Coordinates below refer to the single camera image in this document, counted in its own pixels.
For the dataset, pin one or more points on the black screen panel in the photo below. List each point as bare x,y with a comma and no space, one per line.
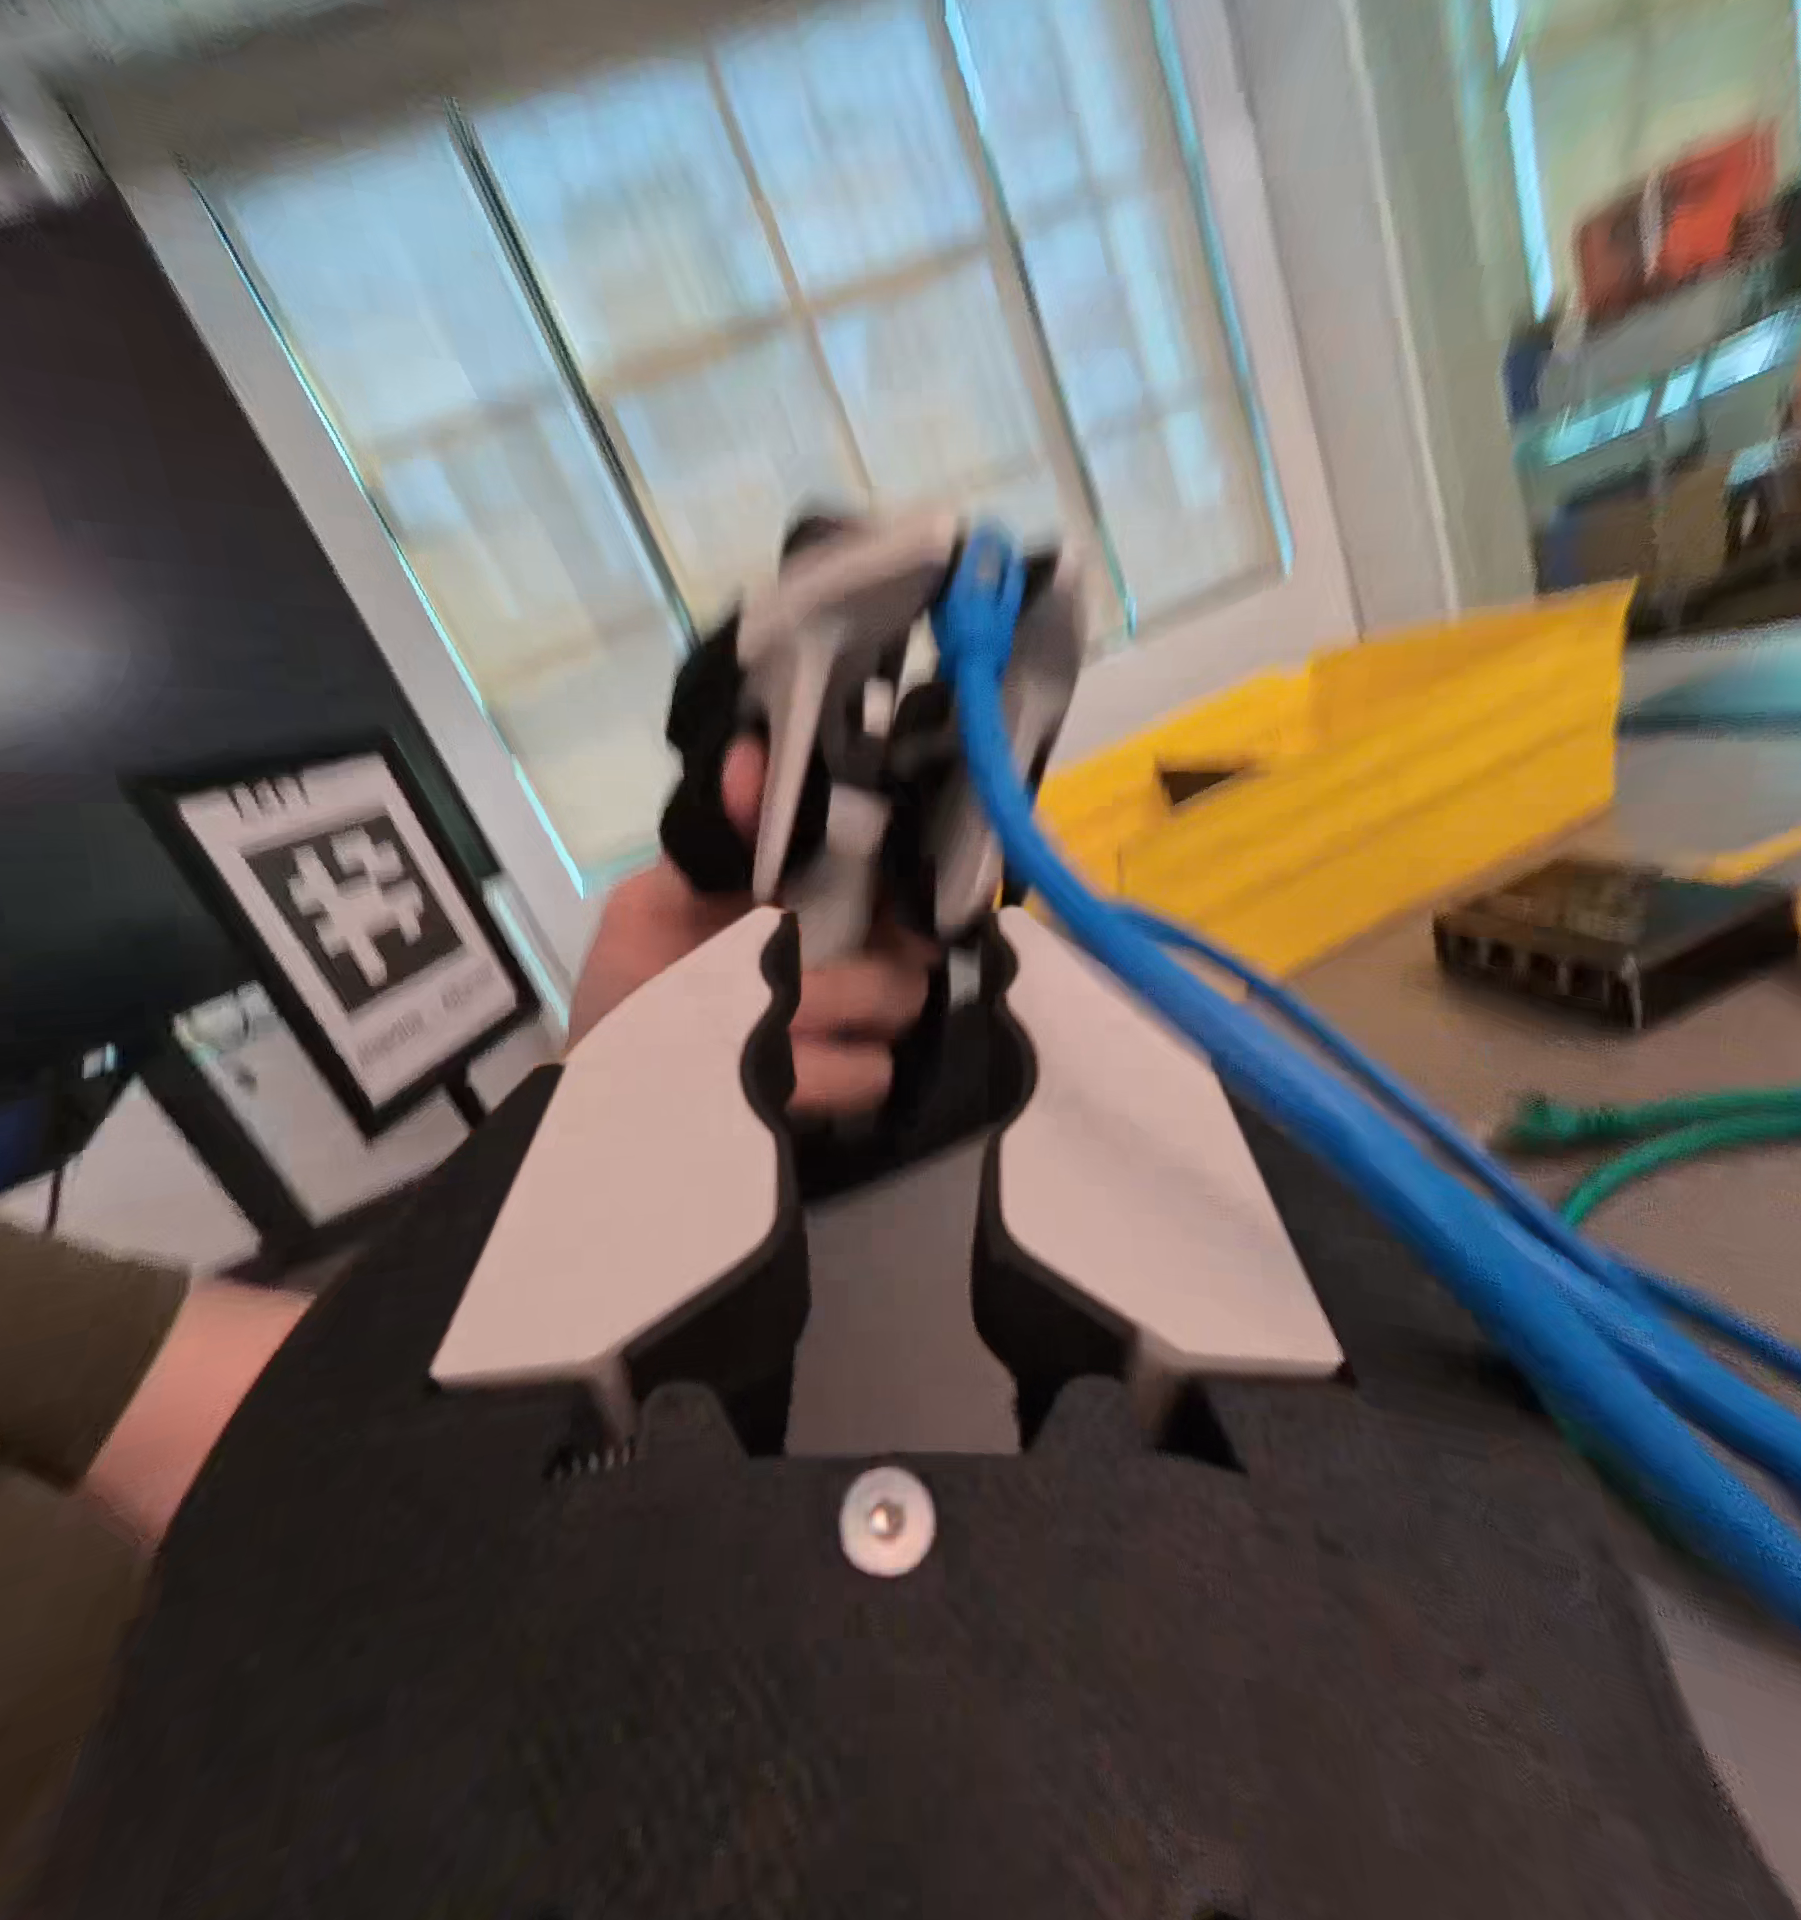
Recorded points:
89,452

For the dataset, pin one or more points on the black network splitter box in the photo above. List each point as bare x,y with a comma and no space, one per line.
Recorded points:
1663,931

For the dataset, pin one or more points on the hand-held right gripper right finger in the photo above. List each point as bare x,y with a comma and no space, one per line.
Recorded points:
1153,1215

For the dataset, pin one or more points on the storage shelf rack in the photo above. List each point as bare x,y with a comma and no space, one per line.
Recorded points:
1663,378

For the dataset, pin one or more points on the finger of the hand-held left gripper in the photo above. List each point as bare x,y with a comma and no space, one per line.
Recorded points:
1051,659
793,646

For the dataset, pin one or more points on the person's left forearm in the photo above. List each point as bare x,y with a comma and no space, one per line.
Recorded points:
195,1396

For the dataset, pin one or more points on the yellow plastic bin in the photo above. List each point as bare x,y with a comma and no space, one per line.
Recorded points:
1365,780

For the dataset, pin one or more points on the person's left hand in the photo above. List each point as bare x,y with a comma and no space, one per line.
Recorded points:
644,931

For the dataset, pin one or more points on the framed marker sign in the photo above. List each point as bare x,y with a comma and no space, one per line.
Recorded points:
374,902

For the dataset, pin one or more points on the white framed window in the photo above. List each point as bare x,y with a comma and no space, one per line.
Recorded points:
837,299

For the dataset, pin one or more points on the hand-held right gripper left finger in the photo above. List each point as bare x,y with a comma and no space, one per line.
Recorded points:
630,1184

